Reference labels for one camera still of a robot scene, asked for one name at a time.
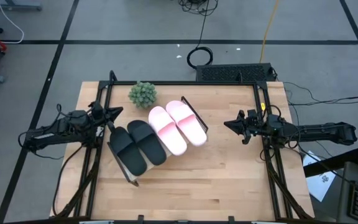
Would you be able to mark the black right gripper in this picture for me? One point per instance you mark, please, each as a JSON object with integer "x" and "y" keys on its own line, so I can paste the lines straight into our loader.
{"x": 256, "y": 129}

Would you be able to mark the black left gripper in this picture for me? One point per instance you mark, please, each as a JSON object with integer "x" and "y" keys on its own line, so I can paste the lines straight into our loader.
{"x": 96, "y": 124}

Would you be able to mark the black rubber slide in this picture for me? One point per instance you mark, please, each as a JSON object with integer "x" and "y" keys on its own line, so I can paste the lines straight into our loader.
{"x": 146, "y": 143}
{"x": 127, "y": 152}

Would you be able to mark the pink rubber slide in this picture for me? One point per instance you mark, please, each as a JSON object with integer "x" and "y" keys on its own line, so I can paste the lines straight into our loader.
{"x": 185, "y": 123}
{"x": 166, "y": 130}

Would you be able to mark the wooden shelf with black frame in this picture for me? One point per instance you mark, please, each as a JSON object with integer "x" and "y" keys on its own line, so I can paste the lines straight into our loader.
{"x": 131, "y": 178}

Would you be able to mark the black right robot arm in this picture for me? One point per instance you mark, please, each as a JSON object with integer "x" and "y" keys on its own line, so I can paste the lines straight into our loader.
{"x": 322, "y": 132}

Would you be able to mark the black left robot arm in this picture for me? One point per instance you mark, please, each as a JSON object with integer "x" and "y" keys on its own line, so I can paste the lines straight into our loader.
{"x": 51, "y": 137}

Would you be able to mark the green plant in white pot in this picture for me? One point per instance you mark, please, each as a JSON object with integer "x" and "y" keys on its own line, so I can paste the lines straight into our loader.
{"x": 142, "y": 95}

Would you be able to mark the black computer case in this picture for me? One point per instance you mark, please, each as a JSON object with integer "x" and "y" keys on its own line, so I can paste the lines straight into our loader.
{"x": 235, "y": 73}

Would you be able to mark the black desk leg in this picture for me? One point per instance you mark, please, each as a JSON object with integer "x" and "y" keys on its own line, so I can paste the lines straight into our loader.
{"x": 331, "y": 163}

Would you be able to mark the white paper sheet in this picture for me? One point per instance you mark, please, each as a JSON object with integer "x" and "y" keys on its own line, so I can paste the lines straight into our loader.
{"x": 320, "y": 183}

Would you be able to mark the grey metal furniture base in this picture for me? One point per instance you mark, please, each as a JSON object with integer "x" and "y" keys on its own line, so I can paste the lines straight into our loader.
{"x": 14, "y": 4}

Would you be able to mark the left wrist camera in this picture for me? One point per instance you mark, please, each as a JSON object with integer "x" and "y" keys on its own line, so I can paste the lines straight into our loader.
{"x": 97, "y": 110}

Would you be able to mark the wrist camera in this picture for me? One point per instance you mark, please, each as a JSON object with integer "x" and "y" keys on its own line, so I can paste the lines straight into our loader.
{"x": 253, "y": 114}
{"x": 97, "y": 110}

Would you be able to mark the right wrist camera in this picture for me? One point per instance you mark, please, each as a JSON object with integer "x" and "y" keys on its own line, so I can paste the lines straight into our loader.
{"x": 253, "y": 114}

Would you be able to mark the black aluminium table frame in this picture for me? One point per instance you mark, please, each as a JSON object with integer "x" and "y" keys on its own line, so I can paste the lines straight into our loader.
{"x": 182, "y": 83}

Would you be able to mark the black frame clamp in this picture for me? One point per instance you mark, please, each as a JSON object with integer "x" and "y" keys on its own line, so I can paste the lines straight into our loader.
{"x": 231, "y": 220}
{"x": 140, "y": 219}

